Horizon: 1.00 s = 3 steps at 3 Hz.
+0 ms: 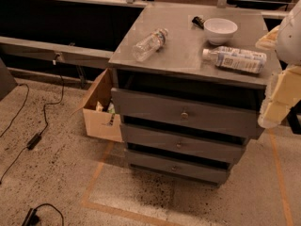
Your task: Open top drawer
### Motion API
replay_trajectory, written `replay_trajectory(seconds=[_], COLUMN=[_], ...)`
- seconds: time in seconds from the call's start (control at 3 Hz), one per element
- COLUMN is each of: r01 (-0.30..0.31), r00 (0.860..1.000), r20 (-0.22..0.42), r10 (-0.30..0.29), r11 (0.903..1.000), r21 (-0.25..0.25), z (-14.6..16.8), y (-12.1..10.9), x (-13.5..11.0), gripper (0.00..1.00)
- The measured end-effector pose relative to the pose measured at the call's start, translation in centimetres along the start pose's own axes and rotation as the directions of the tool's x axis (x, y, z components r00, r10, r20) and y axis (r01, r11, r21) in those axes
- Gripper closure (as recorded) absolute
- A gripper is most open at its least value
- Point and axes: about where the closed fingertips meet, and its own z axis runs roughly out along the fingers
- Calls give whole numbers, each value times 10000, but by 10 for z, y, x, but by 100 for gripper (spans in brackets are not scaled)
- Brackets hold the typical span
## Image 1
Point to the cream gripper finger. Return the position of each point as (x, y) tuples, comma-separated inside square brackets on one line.
[(282, 93), (268, 41)]

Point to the grey top drawer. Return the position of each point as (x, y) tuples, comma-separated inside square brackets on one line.
[(215, 118)]

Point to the grey drawer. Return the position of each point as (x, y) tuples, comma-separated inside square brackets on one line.
[(215, 118), (200, 147), (158, 163)]

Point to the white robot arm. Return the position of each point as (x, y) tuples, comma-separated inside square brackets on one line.
[(288, 46)]

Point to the grey middle drawer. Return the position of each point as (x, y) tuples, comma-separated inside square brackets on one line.
[(200, 147)]

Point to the grey drawer cabinet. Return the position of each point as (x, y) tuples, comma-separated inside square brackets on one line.
[(177, 70)]

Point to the grey bottom drawer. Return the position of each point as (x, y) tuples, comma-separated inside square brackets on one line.
[(158, 163)]

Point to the labelled white plastic bottle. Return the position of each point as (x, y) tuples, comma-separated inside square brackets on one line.
[(236, 59)]

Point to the white bowl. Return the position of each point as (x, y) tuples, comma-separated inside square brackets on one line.
[(219, 31)]

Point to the small black object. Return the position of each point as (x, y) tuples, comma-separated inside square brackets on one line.
[(198, 22)]

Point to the clear empty plastic bottle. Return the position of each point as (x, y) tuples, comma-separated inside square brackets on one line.
[(152, 43)]

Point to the cardboard box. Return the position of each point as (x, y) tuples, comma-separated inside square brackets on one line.
[(101, 121)]

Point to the grey metal rail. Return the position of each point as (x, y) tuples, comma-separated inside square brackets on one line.
[(53, 52)]

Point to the black plug with cable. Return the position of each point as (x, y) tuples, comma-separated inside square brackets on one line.
[(32, 219)]

